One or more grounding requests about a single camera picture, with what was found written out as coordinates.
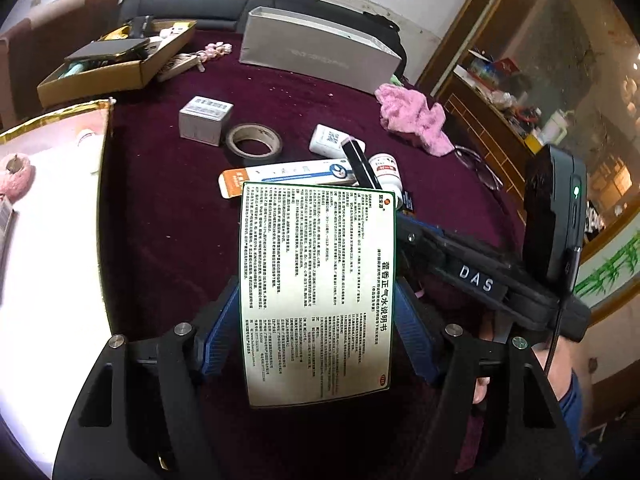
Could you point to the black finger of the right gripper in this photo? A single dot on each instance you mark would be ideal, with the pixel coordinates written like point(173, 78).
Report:
point(361, 168)

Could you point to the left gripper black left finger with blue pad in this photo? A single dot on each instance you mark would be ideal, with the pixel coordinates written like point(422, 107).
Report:
point(137, 415)

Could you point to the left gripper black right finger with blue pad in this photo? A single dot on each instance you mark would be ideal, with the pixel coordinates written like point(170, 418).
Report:
point(523, 436)

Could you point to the white red pill bottle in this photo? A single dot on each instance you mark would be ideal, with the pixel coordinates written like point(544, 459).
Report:
point(385, 168)

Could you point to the orange white toothpaste box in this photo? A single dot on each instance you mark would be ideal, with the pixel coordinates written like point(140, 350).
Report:
point(309, 172)

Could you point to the small white pill bottle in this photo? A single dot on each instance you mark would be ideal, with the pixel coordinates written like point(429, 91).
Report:
point(327, 142)

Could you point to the green white medicine box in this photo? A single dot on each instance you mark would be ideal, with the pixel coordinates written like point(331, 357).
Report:
point(317, 272)

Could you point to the roll of tape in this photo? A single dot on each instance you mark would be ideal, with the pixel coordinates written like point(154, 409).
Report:
point(254, 143)

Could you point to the small grey white box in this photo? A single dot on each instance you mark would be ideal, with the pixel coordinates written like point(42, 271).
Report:
point(203, 120)

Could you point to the blue sleeve forearm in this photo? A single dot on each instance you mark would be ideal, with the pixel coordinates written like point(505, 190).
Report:
point(571, 408)

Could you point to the person's right hand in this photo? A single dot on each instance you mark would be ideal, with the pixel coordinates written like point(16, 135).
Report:
point(560, 370)

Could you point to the pink cloth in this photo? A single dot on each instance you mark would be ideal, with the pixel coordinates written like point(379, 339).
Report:
point(406, 113)

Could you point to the white gold-rimmed tray box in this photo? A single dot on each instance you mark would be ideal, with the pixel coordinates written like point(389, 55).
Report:
point(53, 319)

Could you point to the grey shoe box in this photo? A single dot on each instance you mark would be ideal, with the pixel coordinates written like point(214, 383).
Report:
point(303, 44)

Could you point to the maroon velvet tablecloth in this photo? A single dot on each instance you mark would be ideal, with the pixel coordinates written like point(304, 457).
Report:
point(170, 245)

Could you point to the pink white bead ornament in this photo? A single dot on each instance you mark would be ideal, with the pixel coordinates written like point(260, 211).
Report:
point(183, 62)

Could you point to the black leather sofa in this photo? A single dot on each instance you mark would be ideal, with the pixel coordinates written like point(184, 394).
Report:
point(231, 15)

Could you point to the blue white medicine box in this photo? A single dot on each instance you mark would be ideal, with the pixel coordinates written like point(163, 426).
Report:
point(8, 217)

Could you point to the brown cardboard box of items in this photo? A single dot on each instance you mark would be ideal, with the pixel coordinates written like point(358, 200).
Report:
point(125, 59)

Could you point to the pink fluffy pouch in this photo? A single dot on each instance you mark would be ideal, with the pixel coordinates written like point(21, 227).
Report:
point(17, 175)

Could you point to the maroon pink armchair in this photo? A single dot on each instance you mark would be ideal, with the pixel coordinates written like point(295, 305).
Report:
point(37, 45)

